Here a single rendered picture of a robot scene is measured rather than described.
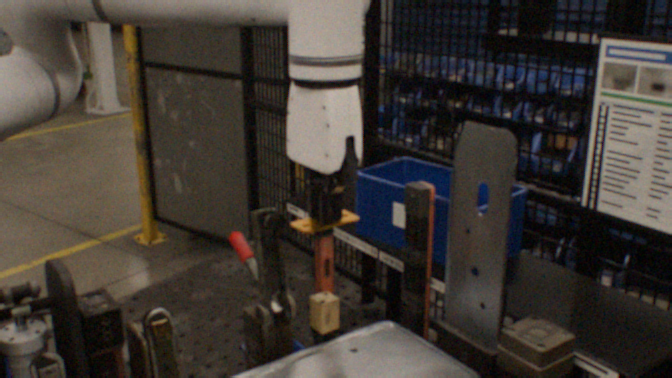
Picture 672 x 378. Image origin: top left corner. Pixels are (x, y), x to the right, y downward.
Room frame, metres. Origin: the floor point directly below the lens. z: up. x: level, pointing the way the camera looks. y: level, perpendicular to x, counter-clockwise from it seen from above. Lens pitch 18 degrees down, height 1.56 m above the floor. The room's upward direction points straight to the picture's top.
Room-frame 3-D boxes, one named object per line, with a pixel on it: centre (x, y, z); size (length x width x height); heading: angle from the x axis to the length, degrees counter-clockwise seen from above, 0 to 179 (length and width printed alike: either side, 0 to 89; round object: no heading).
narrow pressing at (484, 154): (0.95, -0.21, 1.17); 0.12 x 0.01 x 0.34; 36
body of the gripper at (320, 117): (0.80, 0.01, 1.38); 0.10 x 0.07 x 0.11; 36
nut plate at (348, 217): (0.80, 0.01, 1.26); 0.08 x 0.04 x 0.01; 126
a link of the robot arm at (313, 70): (0.80, 0.01, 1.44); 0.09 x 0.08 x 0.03; 36
